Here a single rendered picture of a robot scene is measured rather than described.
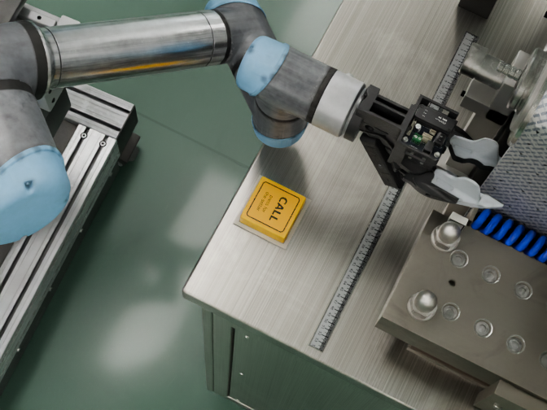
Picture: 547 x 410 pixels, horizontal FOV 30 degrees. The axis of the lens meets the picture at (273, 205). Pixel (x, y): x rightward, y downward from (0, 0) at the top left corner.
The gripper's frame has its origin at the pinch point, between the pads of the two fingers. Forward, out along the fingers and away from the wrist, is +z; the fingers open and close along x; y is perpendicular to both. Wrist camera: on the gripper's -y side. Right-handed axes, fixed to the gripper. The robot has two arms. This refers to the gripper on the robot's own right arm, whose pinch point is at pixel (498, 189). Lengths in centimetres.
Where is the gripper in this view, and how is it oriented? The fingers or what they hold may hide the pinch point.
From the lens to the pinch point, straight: 130.1
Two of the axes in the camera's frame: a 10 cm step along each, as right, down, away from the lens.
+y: 0.6, -3.2, -9.4
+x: 4.5, -8.4, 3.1
